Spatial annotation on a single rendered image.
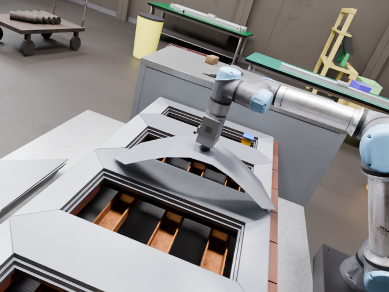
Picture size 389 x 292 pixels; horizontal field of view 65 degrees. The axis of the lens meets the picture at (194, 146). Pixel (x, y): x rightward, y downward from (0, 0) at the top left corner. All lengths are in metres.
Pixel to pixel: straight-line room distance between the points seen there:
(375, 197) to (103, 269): 0.76
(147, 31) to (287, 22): 3.64
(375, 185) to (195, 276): 0.56
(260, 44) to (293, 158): 6.34
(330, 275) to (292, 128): 0.93
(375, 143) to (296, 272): 0.66
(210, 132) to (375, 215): 0.55
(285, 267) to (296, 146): 0.86
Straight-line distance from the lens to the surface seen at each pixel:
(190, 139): 1.19
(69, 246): 0.92
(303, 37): 8.08
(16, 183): 1.24
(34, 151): 1.47
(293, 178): 2.08
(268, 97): 0.97
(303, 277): 1.37
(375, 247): 1.09
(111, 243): 0.94
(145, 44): 5.86
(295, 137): 1.95
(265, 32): 8.14
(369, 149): 0.93
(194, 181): 1.24
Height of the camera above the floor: 1.56
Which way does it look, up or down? 28 degrees down
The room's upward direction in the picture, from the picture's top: 17 degrees clockwise
